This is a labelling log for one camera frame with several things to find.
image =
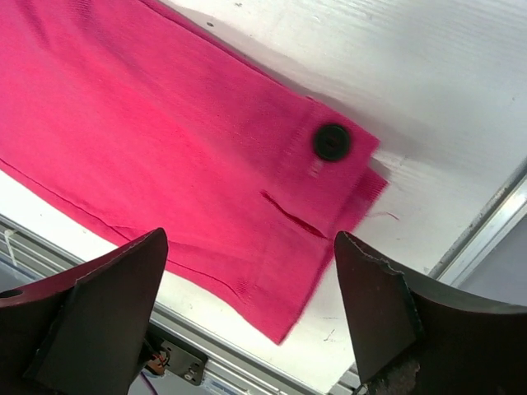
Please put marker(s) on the black trouser button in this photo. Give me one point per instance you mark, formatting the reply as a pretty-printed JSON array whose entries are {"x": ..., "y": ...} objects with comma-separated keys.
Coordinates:
[{"x": 332, "y": 142}]

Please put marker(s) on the aluminium rail frame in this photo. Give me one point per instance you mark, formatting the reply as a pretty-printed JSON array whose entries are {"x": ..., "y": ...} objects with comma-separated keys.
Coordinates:
[{"x": 317, "y": 354}]

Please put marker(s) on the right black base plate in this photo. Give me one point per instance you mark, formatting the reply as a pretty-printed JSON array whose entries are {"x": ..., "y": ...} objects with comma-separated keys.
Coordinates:
[{"x": 162, "y": 352}]

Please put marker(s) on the magenta trousers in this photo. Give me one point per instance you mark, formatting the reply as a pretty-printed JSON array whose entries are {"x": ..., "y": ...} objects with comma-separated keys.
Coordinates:
[{"x": 127, "y": 118}]

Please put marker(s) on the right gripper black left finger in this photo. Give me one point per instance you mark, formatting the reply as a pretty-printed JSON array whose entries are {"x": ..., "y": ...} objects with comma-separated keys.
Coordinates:
[{"x": 81, "y": 331}]

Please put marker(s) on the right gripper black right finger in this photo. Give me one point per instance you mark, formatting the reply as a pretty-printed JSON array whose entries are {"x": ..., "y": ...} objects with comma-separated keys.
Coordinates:
[{"x": 412, "y": 334}]

